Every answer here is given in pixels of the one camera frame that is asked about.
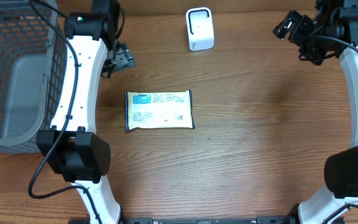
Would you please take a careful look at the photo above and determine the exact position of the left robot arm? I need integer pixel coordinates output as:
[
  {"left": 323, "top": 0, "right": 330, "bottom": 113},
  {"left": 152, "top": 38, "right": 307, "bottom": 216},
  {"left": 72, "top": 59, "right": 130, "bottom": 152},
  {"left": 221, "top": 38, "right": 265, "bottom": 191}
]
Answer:
[{"left": 28, "top": 1, "right": 135, "bottom": 223}]

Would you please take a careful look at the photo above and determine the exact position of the grey plastic shopping basket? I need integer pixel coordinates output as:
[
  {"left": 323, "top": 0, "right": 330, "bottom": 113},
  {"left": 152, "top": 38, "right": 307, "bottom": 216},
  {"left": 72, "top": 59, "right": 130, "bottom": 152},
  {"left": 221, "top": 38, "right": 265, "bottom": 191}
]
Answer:
[{"left": 0, "top": 1, "right": 67, "bottom": 154}]

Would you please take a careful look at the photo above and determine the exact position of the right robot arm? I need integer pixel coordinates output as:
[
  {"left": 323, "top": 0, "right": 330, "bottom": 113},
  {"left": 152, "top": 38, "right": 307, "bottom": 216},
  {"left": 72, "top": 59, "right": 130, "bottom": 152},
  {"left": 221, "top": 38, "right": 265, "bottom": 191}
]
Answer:
[{"left": 267, "top": 1, "right": 358, "bottom": 223}]

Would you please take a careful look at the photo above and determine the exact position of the cream snack bag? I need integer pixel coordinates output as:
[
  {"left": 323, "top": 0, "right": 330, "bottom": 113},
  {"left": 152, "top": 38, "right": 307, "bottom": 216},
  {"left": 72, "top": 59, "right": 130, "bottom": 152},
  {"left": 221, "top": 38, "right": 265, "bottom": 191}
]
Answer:
[{"left": 125, "top": 90, "right": 195, "bottom": 131}]

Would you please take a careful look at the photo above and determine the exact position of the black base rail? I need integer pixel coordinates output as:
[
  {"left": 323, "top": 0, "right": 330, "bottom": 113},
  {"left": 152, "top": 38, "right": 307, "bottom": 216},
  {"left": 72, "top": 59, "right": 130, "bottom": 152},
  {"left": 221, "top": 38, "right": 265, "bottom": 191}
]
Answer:
[{"left": 68, "top": 216, "right": 346, "bottom": 224}]

